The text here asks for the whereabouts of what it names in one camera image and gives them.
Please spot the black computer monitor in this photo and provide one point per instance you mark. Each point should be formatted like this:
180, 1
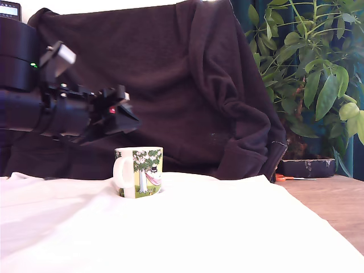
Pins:
10, 10

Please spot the white table cloth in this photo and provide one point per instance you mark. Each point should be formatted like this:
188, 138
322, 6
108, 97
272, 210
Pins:
176, 233

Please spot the dark plant pot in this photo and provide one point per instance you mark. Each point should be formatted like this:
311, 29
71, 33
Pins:
307, 168

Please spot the green illustrated coffee mug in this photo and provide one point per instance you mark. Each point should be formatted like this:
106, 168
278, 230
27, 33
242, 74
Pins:
142, 176

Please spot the green leafy houseplant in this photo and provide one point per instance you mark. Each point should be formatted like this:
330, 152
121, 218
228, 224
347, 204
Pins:
315, 74

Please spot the dark draped sweater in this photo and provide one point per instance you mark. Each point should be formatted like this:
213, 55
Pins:
176, 85

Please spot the pale grey camera box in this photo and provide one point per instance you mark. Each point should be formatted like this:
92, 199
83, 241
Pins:
61, 55

